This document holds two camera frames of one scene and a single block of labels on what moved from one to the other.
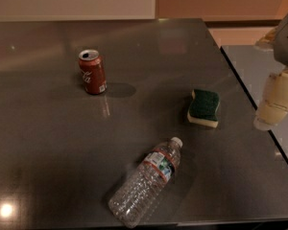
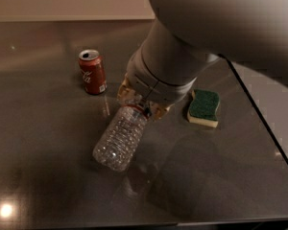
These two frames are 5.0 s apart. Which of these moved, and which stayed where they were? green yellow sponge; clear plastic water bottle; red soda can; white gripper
Moved: clear plastic water bottle; white gripper
Stayed: green yellow sponge; red soda can
